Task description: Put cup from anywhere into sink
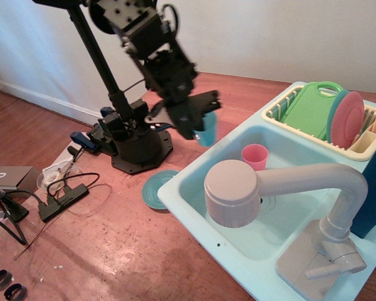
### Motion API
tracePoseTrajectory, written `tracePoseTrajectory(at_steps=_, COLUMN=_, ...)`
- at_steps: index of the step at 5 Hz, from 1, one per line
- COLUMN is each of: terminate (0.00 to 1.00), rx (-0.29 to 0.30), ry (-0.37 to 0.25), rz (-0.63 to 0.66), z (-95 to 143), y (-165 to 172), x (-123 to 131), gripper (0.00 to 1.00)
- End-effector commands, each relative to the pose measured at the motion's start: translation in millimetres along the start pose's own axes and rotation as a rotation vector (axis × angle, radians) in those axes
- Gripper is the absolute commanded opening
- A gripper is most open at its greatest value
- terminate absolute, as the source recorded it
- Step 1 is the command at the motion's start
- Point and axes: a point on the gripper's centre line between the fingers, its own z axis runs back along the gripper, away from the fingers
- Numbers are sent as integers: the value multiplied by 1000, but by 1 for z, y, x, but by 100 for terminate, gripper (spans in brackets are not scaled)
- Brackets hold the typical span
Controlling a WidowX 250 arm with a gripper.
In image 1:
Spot teal plate in rack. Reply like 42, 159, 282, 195
326, 90, 350, 143

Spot black power plug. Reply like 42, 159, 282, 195
1, 196, 29, 223

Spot pink plastic cup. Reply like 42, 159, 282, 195
241, 144, 269, 171

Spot black velcro strap right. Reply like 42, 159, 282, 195
3, 283, 28, 300

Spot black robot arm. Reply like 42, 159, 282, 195
44, 1, 221, 174

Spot cream dish rack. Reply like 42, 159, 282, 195
261, 82, 376, 161

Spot pink plate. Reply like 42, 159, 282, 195
331, 91, 365, 149

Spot blue clamp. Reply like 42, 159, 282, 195
70, 132, 97, 152

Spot teal saucer plate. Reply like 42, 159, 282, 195
142, 169, 179, 210

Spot light blue toy sink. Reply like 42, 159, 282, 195
159, 77, 376, 300

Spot black usb hub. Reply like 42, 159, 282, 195
38, 184, 89, 223

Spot clear tape roll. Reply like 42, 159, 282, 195
36, 171, 63, 191

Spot teal plastic cup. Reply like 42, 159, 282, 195
194, 112, 217, 147

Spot grey cardboard box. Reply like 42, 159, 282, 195
0, 166, 40, 198

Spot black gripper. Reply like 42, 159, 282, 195
144, 50, 221, 140

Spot grey toy faucet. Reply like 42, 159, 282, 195
204, 160, 368, 300

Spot green cutting board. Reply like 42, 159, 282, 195
279, 82, 343, 140

